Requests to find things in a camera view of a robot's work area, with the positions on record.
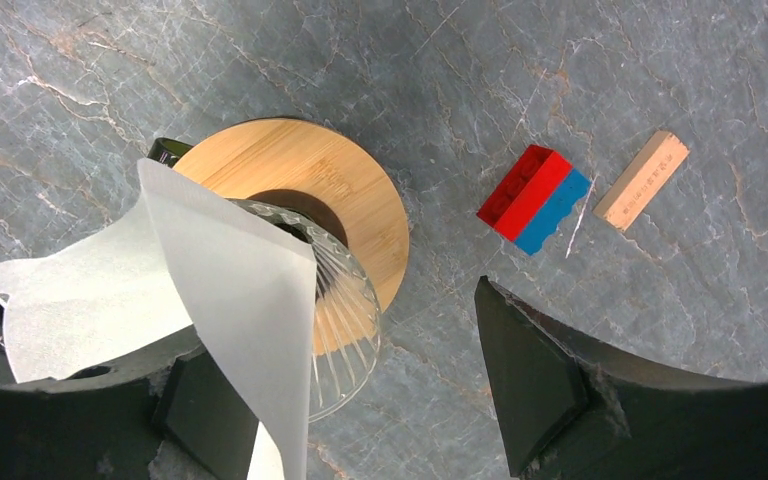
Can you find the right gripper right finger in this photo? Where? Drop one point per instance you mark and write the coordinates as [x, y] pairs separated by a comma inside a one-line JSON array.
[[570, 406]]

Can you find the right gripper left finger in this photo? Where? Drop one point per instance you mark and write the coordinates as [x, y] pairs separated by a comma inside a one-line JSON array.
[[165, 411]]

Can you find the white paper filter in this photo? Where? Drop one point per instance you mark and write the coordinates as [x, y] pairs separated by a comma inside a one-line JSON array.
[[181, 257]]

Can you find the clear glass dripper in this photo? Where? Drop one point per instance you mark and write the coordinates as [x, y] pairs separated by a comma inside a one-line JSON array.
[[346, 323]]

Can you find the wooden ring holder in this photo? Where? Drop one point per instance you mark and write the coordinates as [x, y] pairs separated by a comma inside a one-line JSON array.
[[311, 169]]

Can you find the long wooden block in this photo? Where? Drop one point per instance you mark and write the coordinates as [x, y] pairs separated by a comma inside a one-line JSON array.
[[648, 172]]

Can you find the red blue block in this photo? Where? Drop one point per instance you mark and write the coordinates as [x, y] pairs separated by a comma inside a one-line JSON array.
[[532, 199]]

